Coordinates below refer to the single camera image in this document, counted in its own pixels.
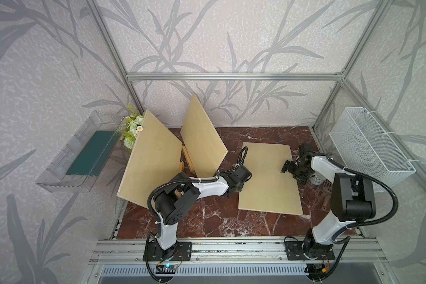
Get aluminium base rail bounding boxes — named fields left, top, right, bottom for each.
left=88, top=235, right=388, bottom=265

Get green mat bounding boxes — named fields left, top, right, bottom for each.
left=66, top=130, right=120, bottom=176

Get wooden board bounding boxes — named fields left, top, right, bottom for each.
left=239, top=142, right=303, bottom=215
left=181, top=94, right=228, bottom=178
left=117, top=110, right=182, bottom=208

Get aluminium frame crossbar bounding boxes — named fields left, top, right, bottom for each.
left=126, top=72, right=342, bottom=82

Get white wire basket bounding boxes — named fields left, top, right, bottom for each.
left=330, top=107, right=416, bottom=187

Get metal tin can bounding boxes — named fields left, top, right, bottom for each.
left=310, top=175, right=325, bottom=186

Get clear acrylic shelf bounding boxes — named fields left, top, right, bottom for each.
left=35, top=111, right=125, bottom=193

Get wooden easel frame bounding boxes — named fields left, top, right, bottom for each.
left=179, top=162, right=185, bottom=173
left=182, top=145, right=195, bottom=174

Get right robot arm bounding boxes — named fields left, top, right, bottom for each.
left=281, top=144, right=399, bottom=260

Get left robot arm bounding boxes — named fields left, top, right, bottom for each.
left=147, top=146, right=252, bottom=252

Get potted artificial flowers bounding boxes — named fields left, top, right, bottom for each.
left=122, top=104, right=144, bottom=150

